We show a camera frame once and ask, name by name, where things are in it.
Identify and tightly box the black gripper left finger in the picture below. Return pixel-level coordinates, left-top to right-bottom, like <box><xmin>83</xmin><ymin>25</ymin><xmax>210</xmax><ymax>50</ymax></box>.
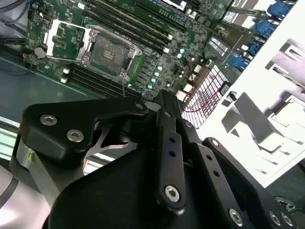
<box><xmin>14</xmin><ymin>90</ymin><xmax>188</xmax><ymax>212</ymax></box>

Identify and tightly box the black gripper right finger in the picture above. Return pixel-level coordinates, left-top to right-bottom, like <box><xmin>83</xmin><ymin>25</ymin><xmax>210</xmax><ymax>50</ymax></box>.
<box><xmin>177</xmin><ymin>115</ymin><xmax>298</xmax><ymax>229</ymax></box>

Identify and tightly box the thin wire locking lever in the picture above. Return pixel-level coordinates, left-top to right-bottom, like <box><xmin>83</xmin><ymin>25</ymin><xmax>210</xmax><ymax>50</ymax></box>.
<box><xmin>121</xmin><ymin>73</ymin><xmax>127</xmax><ymax>98</ymax></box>

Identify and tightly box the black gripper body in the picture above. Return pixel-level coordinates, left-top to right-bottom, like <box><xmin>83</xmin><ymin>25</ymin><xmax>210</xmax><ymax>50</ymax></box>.
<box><xmin>42</xmin><ymin>142</ymin><xmax>230</xmax><ymax>229</ymax></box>

